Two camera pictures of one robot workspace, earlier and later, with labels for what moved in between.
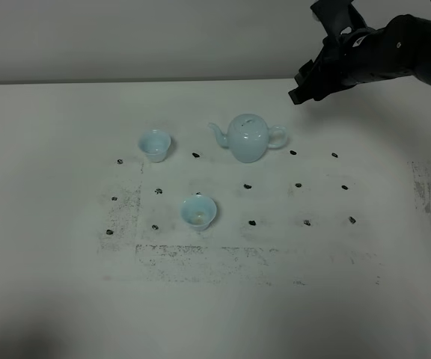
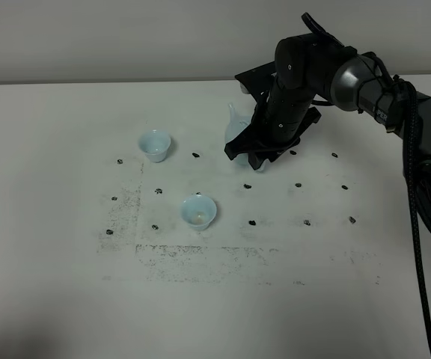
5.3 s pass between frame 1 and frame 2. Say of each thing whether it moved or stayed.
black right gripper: moved
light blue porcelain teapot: moved
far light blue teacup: stayed
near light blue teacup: stayed
